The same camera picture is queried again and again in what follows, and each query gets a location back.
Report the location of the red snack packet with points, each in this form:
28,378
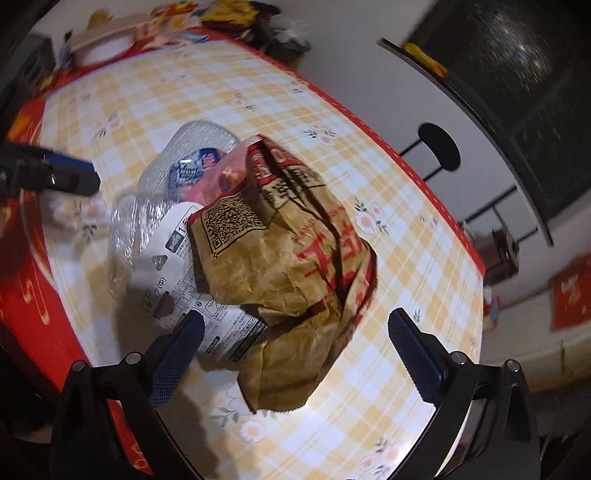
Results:
180,8

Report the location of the yellow plaid tablecloth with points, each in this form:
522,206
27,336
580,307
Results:
392,258

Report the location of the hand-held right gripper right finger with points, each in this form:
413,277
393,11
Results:
415,355

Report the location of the black window sill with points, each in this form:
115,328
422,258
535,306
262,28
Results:
461,106

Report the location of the black metal rack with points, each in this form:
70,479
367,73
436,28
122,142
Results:
498,217

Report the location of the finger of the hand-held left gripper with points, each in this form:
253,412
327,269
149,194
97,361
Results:
64,160
74,181

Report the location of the white labelled plastic package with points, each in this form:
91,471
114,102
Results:
152,258

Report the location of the blue pink snack bag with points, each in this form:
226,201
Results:
194,168

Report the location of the white bowl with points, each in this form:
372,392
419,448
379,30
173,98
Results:
104,50

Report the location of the colourful shopping bag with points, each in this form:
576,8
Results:
492,314

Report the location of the red printed cloth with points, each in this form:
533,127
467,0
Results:
570,295

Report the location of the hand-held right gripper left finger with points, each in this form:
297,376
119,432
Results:
178,355

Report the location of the brown pressure cooker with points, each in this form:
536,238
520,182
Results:
503,254

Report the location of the crumpled clear plastic bags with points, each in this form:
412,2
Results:
286,23

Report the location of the yellow snack packet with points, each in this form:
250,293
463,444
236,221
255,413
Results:
425,59

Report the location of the dark window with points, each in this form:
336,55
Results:
531,92

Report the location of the black round chair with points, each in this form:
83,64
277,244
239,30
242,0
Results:
438,145

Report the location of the yellow brown snack bag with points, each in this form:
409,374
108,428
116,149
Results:
231,10

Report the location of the brown paper bag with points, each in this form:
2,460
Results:
286,258

